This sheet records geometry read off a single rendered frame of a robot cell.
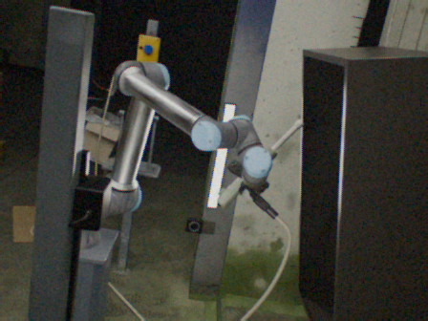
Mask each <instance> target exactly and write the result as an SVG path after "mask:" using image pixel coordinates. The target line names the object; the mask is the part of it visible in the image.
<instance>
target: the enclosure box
mask: <svg viewBox="0 0 428 321"><path fill-rule="evenodd" d="M301 120H302V121H303V123H304V125H303V127H301V134H300V198H299V230H298V295H299V297H300V298H301V302H302V304H303V308H304V309H305V312H306V315H307V316H308V318H309V321H428V52H425V51H419V50H406V49H400V48H389V47H382V46H380V47H362V48H326V49H307V50H303V71H302V102H301Z"/></svg>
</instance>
